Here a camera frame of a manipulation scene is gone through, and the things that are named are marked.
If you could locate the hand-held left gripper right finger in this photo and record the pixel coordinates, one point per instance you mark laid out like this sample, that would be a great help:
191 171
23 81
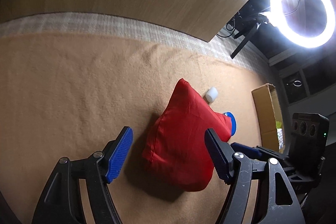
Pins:
218 158

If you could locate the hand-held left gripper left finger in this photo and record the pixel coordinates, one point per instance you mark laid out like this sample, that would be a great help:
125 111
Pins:
119 154

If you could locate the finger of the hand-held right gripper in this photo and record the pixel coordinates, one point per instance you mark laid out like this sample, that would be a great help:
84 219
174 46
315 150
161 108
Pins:
275 154
242 148

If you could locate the white patterned tissue pack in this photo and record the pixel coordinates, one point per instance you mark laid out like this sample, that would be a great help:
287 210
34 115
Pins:
280 138

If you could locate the yellow shuttlecock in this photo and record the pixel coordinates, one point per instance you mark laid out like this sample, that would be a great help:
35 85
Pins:
278 124

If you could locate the cardboard box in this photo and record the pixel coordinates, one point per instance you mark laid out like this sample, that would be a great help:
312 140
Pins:
265 113

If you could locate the red fabric pouch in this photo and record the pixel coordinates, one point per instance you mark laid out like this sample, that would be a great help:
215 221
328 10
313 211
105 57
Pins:
181 134

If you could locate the blue round tape measure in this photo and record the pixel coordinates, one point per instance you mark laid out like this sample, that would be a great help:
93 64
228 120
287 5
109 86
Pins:
232 123

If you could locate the small white plastic cap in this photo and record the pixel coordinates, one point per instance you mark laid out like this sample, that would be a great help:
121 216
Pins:
211 95

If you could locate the black tripod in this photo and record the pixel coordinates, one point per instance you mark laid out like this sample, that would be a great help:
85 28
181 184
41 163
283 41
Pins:
241 45

